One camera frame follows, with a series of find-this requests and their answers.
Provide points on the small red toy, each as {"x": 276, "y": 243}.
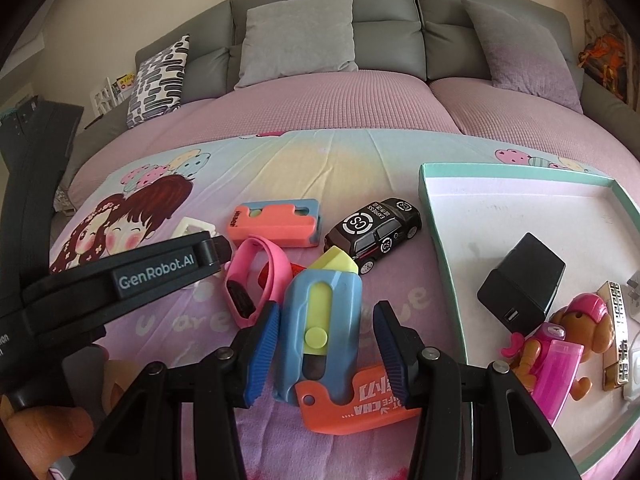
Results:
{"x": 298, "y": 266}

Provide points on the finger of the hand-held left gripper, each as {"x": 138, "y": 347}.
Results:
{"x": 215, "y": 252}

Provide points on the white book rack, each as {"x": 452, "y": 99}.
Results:
{"x": 102, "y": 100}

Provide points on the gold patterned lighter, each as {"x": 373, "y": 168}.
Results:
{"x": 620, "y": 325}

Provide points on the black toy car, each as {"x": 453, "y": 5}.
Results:
{"x": 372, "y": 232}

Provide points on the teal shallow cardboard box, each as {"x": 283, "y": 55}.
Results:
{"x": 500, "y": 210}

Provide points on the grey sofa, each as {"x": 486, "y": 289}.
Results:
{"x": 385, "y": 45}

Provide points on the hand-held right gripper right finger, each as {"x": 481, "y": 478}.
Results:
{"x": 392, "y": 355}

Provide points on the orange bag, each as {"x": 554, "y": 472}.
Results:
{"x": 602, "y": 65}

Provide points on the plain grey cushion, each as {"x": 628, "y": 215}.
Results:
{"x": 295, "y": 40}

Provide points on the blue yellow toy utility knife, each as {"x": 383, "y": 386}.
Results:
{"x": 340, "y": 300}

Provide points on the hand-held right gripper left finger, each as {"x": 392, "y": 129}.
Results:
{"x": 262, "y": 355}

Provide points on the white lace cloth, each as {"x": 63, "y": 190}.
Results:
{"x": 62, "y": 200}

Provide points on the grey lilac cushion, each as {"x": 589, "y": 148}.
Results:
{"x": 520, "y": 45}

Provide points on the person's left hand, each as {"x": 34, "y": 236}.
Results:
{"x": 45, "y": 430}

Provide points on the pink wristband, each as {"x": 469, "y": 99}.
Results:
{"x": 275, "y": 265}

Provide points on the white hair clip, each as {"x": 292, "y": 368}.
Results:
{"x": 190, "y": 225}

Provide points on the orange utility knife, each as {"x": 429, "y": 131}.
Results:
{"x": 345, "y": 407}

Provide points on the patterned curtain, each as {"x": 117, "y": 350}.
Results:
{"x": 592, "y": 15}

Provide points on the yellow books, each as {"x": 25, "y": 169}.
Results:
{"x": 125, "y": 85}

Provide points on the black white patterned pillow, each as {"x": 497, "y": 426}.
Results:
{"x": 157, "y": 82}

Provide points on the salmon blue utility knife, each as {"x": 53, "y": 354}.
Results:
{"x": 270, "y": 225}

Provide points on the white charger cube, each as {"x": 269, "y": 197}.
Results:
{"x": 634, "y": 370}

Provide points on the black charger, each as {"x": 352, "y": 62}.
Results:
{"x": 525, "y": 280}

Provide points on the printed cartoon blanket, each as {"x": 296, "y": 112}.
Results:
{"x": 310, "y": 170}

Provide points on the brown toy dog figure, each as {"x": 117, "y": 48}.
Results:
{"x": 590, "y": 327}

